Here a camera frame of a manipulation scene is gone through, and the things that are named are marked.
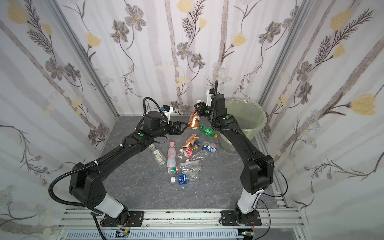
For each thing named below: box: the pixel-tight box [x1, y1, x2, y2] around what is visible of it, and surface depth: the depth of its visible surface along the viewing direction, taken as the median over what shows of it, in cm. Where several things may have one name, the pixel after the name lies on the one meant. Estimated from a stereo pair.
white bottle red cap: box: [166, 140, 177, 168], surface depth 93 cm
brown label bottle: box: [188, 109, 201, 130], surface depth 81 cm
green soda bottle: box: [198, 124, 219, 139], surface depth 107 cm
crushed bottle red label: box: [176, 148, 209, 162], surface depth 96 cm
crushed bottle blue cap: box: [202, 145, 218, 153], surface depth 99 cm
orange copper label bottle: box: [182, 133, 200, 148], surface depth 103 cm
